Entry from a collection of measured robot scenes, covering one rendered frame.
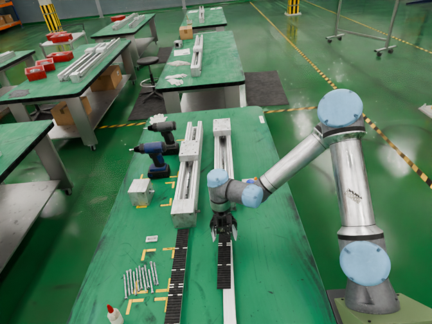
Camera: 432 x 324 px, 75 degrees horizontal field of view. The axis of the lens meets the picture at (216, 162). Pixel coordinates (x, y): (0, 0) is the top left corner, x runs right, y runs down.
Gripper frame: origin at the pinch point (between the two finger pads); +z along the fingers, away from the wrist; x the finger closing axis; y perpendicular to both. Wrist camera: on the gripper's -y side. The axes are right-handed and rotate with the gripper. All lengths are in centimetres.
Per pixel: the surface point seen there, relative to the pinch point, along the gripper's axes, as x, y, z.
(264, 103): 60, -307, 80
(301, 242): 31.7, 2.4, 3.6
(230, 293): 1.3, 24.8, 0.5
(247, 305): 7.0, 27.8, 3.5
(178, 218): -20.3, -9.4, -3.0
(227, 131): 4, -75, -8
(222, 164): 0.2, -49.0, -2.2
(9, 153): -153, -90, 3
